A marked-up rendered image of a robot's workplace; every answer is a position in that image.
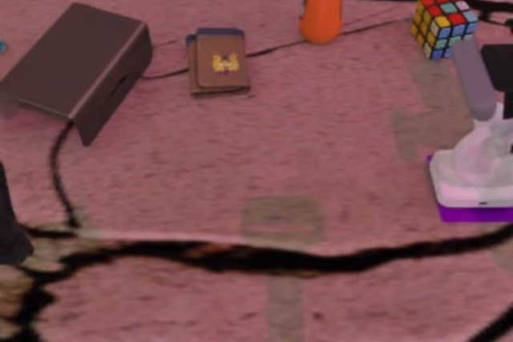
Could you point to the pink tablecloth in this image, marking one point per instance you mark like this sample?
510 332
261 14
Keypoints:
256 166

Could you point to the brown wallet with yellow emblem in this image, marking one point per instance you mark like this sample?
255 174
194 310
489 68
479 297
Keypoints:
219 65

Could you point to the orange bottle with beige cap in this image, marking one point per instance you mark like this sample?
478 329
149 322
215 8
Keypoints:
321 9

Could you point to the black device block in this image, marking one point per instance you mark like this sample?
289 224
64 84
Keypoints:
501 73

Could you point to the multicoloured puzzle cube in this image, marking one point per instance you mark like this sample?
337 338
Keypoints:
443 23

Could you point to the dark brown rectangular box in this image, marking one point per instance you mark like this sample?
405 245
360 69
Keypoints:
76 65

